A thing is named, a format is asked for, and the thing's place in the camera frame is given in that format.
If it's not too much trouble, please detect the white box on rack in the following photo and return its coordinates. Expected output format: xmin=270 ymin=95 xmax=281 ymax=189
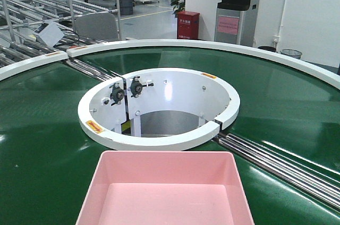
xmin=33 ymin=20 xmax=64 ymax=47

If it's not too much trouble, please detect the white outer conveyor rim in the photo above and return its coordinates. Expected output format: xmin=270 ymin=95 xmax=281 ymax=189
xmin=1 ymin=39 xmax=339 ymax=89

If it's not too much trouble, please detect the wire mesh waste basket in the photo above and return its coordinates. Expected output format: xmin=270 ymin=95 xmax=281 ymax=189
xmin=280 ymin=49 xmax=302 ymax=59

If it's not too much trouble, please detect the metal roller rack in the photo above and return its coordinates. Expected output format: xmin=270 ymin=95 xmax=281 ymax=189
xmin=1 ymin=0 xmax=122 ymax=67

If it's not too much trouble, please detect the white inner conveyor ring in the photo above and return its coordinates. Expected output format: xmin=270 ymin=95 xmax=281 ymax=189
xmin=78 ymin=67 xmax=241 ymax=151

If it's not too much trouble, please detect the grey chair back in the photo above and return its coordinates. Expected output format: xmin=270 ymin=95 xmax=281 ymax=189
xmin=74 ymin=12 xmax=119 ymax=41

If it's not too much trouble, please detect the red fire extinguisher cabinet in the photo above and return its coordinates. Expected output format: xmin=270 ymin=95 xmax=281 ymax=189
xmin=176 ymin=11 xmax=200 ymax=40

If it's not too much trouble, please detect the black and silver kiosk machine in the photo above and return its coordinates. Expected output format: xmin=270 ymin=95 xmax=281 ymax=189
xmin=214 ymin=0 xmax=258 ymax=47

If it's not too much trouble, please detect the steel conveyor rollers right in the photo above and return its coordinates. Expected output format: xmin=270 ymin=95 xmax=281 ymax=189
xmin=213 ymin=132 xmax=339 ymax=211

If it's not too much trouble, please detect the pink plastic bin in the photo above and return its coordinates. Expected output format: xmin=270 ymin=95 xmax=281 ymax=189
xmin=76 ymin=151 xmax=253 ymax=224

